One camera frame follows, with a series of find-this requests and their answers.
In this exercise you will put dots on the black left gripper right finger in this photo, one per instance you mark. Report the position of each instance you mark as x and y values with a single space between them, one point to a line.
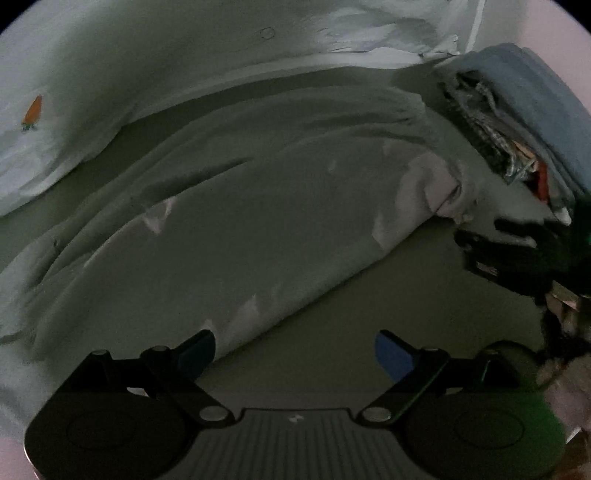
417 376

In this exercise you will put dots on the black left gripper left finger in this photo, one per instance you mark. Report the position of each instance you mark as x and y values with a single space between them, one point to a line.
159 385

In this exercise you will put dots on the red folded garment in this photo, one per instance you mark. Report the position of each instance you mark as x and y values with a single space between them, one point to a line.
537 181

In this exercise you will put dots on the folded blue denim jeans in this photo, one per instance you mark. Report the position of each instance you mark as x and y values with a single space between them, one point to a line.
535 102

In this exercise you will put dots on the folded plaid shirt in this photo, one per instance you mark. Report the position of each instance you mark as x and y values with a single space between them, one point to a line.
473 104

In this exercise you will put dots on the white carrot print pillow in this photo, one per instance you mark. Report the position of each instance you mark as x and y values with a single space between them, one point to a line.
73 73

